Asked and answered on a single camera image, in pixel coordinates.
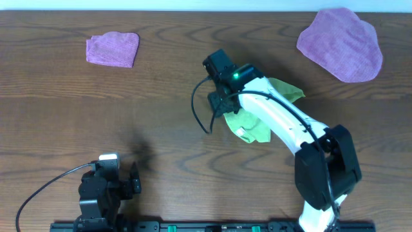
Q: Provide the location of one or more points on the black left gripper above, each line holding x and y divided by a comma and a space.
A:
128, 188

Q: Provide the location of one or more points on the green microfiber cloth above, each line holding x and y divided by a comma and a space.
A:
250, 128

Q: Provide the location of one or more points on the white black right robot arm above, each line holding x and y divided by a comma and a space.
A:
326, 164

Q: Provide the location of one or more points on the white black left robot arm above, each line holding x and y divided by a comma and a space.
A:
100, 218

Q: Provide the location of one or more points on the large purple cloth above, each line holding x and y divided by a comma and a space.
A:
343, 44

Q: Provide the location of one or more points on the small folded purple cloth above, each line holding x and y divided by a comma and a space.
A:
113, 49

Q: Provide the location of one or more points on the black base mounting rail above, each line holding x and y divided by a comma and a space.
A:
273, 226

